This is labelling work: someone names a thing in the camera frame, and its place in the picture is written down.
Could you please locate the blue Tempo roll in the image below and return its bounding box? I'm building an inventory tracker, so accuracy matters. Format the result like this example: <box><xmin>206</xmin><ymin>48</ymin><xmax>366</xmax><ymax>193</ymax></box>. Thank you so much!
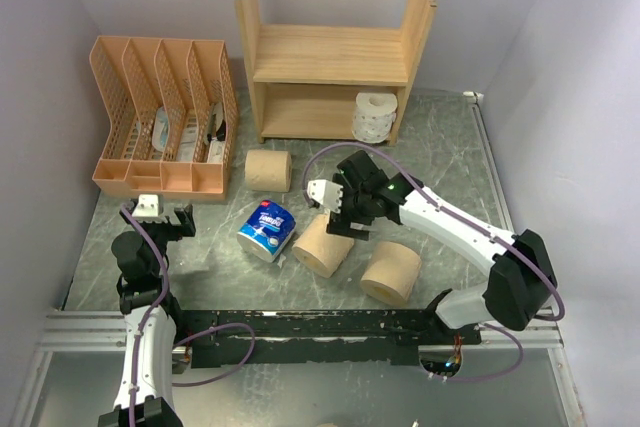
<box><xmin>236</xmin><ymin>200</ymin><xmax>296</xmax><ymax>263</ymax></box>

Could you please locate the brown paper towel roll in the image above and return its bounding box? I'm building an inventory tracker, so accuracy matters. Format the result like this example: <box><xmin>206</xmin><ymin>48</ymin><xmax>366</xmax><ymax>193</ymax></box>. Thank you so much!
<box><xmin>244</xmin><ymin>150</ymin><xmax>292</xmax><ymax>193</ymax></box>
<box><xmin>292</xmin><ymin>214</ymin><xmax>355</xmax><ymax>278</ymax></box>
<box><xmin>360</xmin><ymin>241</ymin><xmax>422</xmax><ymax>307</ymax></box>

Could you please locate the pink plastic desk organizer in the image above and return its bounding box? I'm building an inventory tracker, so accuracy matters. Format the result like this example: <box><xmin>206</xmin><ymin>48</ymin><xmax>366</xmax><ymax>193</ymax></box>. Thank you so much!
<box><xmin>89</xmin><ymin>36</ymin><xmax>238</xmax><ymax>201</ymax></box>

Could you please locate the white red-dotted paper roll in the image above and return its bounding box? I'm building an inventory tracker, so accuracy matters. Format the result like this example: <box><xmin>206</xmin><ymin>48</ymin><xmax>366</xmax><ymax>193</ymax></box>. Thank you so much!
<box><xmin>352</xmin><ymin>91</ymin><xmax>398</xmax><ymax>144</ymax></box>

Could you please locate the white barcode packet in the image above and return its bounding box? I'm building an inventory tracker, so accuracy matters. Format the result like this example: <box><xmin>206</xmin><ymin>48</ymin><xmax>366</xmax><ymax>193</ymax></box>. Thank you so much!
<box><xmin>176</xmin><ymin>115</ymin><xmax>199</xmax><ymax>162</ymax></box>

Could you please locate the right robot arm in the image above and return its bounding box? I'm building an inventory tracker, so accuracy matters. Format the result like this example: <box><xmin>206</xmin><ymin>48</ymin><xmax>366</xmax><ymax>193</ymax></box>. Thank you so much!
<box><xmin>306</xmin><ymin>150</ymin><xmax>557</xmax><ymax>345</ymax></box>

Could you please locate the aluminium frame rail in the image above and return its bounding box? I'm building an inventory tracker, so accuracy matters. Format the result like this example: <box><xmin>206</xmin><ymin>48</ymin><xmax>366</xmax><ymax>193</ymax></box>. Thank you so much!
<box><xmin>36</xmin><ymin>310</ymin><xmax>565</xmax><ymax>352</ymax></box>

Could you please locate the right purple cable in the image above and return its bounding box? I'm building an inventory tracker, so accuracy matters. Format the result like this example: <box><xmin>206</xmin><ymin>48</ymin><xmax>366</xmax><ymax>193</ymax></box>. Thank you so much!
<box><xmin>303</xmin><ymin>142</ymin><xmax>566</xmax><ymax>383</ymax></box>

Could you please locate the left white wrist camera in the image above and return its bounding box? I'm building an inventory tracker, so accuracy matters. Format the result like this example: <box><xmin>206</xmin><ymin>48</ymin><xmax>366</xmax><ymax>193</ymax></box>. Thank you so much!
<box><xmin>132</xmin><ymin>194</ymin><xmax>164</xmax><ymax>222</ymax></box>

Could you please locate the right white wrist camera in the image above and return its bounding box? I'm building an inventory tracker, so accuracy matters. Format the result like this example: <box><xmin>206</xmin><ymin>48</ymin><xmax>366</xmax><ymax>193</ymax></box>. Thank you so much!
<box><xmin>306</xmin><ymin>179</ymin><xmax>343</xmax><ymax>213</ymax></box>

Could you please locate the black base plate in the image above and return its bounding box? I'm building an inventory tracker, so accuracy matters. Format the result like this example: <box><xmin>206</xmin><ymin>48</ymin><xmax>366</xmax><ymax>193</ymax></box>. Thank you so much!
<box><xmin>176</xmin><ymin>308</ymin><xmax>481</xmax><ymax>368</ymax></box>

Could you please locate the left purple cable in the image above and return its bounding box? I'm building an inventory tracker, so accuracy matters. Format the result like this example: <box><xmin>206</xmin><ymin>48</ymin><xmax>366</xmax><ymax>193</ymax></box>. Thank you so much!
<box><xmin>118</xmin><ymin>205</ymin><xmax>257</xmax><ymax>427</ymax></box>

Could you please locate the white paper clip box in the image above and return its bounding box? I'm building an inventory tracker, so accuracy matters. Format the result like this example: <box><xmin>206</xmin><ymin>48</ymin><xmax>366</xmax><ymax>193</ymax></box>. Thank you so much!
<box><xmin>207</xmin><ymin>139</ymin><xmax>226</xmax><ymax>164</ymax></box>

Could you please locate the wooden two-tier shelf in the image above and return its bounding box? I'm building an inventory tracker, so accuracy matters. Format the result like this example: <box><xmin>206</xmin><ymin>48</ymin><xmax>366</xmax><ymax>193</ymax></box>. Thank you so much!
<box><xmin>234</xmin><ymin>0</ymin><xmax>437</xmax><ymax>144</ymax></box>

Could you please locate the purple cable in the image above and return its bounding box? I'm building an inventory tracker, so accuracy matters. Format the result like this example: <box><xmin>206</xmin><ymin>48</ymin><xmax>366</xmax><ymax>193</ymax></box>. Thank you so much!
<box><xmin>303</xmin><ymin>142</ymin><xmax>566</xmax><ymax>383</ymax></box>
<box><xmin>118</xmin><ymin>205</ymin><xmax>257</xmax><ymax>427</ymax></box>

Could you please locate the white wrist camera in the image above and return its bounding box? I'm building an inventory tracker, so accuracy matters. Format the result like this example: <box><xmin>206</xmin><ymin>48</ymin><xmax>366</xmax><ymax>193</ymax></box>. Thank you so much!
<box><xmin>306</xmin><ymin>179</ymin><xmax>343</xmax><ymax>213</ymax></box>
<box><xmin>132</xmin><ymin>194</ymin><xmax>164</xmax><ymax>222</ymax></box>

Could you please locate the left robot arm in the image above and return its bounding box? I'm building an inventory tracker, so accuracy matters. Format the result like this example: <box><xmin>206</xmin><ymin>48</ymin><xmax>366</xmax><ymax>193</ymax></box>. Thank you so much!
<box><xmin>98</xmin><ymin>194</ymin><xmax>196</xmax><ymax>426</ymax></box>

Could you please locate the blue correction tape package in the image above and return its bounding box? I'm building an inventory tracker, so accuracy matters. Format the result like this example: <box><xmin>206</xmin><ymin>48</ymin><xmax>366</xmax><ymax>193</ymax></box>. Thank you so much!
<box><xmin>151</xmin><ymin>106</ymin><xmax>170</xmax><ymax>153</ymax></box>

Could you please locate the black stapler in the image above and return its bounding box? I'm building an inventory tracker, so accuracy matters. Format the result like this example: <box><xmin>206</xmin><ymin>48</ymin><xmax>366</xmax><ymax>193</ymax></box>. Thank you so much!
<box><xmin>205</xmin><ymin>102</ymin><xmax>226</xmax><ymax>144</ymax></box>

